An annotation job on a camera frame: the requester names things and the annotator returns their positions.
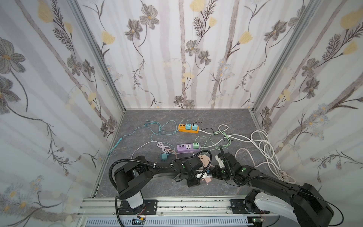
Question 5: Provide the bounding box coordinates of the orange power strip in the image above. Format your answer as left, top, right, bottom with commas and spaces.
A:
178, 124, 199, 133

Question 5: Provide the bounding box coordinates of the teal USB charger plug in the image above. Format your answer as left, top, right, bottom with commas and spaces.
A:
185, 124, 192, 130

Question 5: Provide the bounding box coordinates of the white charging cable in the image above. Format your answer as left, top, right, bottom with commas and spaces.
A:
131, 140, 178, 159

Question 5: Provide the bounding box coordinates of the green charger plug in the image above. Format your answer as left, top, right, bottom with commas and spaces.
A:
192, 142, 200, 149

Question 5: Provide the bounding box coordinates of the white slotted cable duct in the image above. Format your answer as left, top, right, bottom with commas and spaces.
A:
85, 217, 253, 227

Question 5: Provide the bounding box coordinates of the aluminium mounting rail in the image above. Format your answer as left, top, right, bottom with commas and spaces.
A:
76, 195, 310, 219

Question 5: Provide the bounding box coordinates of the purple power strip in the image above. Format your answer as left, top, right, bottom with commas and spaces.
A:
177, 143, 200, 154

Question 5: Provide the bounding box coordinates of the teal multi-head charging cable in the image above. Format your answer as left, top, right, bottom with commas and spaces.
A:
107, 120, 179, 157

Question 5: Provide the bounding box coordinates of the pink charger plug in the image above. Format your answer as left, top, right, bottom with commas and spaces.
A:
202, 176, 212, 184

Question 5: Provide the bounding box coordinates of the pink round power strip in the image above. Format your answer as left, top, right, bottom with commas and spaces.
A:
198, 155, 211, 172

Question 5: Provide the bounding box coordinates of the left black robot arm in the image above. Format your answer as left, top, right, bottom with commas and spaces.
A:
108, 150, 212, 212

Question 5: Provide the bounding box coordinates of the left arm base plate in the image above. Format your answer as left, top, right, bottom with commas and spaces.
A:
118, 200, 158, 215

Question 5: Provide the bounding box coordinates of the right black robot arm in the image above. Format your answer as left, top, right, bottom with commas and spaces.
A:
212, 150, 334, 227

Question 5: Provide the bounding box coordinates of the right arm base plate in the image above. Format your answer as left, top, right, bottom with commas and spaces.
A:
230, 199, 270, 214

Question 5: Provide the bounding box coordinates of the black charging cable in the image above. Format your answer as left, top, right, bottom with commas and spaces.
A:
192, 120, 216, 134

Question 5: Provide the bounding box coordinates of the teal charger beside pink plug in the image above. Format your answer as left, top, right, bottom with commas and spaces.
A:
160, 153, 169, 161

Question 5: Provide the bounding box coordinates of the white power cords bundle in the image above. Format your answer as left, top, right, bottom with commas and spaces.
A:
198, 124, 297, 196

